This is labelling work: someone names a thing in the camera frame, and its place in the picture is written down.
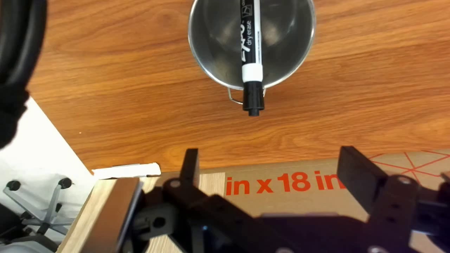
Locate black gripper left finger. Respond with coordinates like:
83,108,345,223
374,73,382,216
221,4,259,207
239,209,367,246
126,147,293,253

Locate grey wheeled stand base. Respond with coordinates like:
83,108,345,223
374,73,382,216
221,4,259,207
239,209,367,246
0,176,76,244

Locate white paper strip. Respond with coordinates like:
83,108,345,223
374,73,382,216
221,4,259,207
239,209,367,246
90,162,164,180

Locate black foam-wrapped cable bundle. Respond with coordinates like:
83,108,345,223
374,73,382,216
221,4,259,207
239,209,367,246
0,0,50,149

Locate black white dry-erase marker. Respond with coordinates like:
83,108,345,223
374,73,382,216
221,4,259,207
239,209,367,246
239,0,268,118

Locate light wooden board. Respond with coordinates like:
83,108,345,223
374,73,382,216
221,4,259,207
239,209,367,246
55,176,145,253

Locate brown printed cardboard sheet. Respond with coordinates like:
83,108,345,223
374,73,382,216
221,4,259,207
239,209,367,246
140,147,450,253

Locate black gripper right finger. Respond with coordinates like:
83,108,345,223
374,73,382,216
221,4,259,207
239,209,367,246
337,145,450,253

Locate small stainless steel pot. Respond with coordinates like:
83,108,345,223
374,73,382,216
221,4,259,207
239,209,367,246
187,0,318,107

